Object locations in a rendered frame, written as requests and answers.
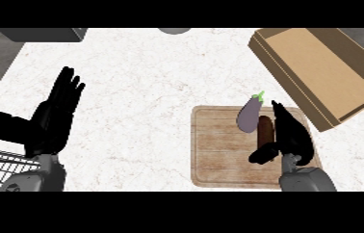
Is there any wooden cutting board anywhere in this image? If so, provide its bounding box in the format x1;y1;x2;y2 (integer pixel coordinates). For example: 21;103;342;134
190;105;325;190

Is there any dark grey appliance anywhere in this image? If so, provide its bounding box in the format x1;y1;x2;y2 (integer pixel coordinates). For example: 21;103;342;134
0;28;91;43

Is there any purple eggplant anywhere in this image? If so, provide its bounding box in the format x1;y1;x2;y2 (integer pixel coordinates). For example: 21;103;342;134
237;91;267;135

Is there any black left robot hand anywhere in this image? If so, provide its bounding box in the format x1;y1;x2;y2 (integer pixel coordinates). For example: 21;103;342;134
0;66;88;159

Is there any cardboard box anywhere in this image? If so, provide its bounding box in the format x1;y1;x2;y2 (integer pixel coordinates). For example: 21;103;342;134
248;28;364;133

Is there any grey flat panel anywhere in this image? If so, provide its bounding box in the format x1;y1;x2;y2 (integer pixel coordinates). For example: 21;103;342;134
0;39;26;81

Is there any white wire basket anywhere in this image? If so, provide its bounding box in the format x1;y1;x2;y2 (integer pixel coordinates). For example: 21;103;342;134
0;150;44;184

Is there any brown sweet potato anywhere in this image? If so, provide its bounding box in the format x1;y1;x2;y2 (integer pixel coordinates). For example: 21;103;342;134
257;115;277;163

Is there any grey round object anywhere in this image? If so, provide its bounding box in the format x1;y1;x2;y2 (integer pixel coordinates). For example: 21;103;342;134
157;28;193;36

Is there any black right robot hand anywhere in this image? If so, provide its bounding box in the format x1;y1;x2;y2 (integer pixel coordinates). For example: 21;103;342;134
248;99;316;167

